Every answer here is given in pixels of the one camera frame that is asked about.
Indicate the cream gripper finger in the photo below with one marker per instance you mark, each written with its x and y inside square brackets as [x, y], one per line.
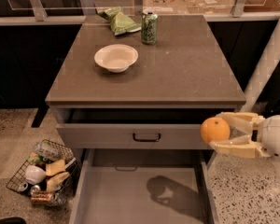
[242, 147]
[245, 122]

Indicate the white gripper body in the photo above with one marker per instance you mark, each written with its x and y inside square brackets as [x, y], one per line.
[276, 134]

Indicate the orange fruit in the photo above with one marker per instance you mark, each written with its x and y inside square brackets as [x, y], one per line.
[214, 129]

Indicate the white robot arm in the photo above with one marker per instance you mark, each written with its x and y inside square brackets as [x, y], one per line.
[263, 71]

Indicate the grey drawer cabinet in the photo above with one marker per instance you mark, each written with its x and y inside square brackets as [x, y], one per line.
[184, 69]

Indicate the grey middle drawer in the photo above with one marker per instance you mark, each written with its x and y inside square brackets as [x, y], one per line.
[136, 186]

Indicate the grey drawer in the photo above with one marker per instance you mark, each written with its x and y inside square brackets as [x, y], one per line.
[136, 186]
[137, 128]

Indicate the grey top drawer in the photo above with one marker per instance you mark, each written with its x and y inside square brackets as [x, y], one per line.
[137, 128]

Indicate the green soda can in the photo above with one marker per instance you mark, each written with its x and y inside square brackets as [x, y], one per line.
[149, 27]

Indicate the white ceramic bowl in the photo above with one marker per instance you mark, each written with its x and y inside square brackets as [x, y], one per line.
[116, 58]

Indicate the green chip bag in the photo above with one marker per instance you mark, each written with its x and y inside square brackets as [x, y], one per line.
[119, 22]

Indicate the yellow sponge in basket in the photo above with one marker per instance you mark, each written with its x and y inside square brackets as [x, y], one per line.
[55, 167]

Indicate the clear plastic bottle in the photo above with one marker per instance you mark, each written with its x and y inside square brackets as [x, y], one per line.
[47, 151]

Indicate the white bowl in basket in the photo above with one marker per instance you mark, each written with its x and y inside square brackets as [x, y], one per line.
[34, 174]

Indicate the brown snack bar packet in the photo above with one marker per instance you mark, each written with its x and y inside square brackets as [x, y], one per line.
[41, 197]

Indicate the black wire basket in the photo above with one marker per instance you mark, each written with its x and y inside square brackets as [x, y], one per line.
[49, 176]

